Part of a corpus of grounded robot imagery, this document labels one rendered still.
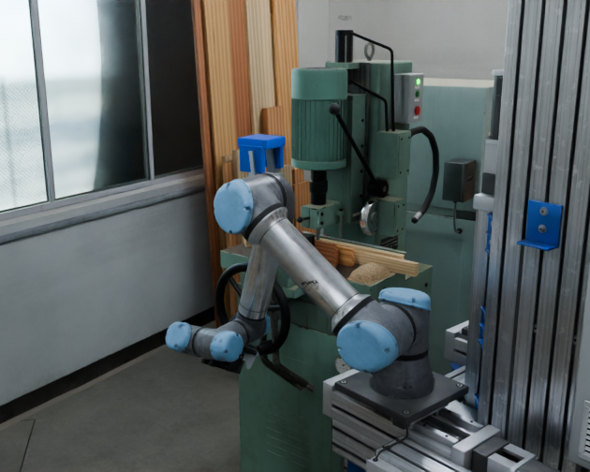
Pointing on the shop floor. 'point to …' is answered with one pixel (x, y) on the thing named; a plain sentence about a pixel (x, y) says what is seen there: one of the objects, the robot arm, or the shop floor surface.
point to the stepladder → (261, 154)
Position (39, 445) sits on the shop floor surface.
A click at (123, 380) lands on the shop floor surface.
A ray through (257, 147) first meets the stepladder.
